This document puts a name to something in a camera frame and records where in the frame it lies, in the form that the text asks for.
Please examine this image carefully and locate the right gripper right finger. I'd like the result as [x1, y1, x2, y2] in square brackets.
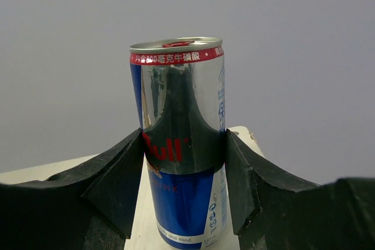
[226, 130, 374, 249]

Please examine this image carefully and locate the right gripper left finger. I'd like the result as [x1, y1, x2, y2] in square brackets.
[1, 130, 144, 249]

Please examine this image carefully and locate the Red Bull can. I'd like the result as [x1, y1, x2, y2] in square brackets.
[129, 37, 227, 249]

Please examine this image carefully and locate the white two-tier shelf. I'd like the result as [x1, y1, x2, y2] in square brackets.
[0, 125, 266, 250]

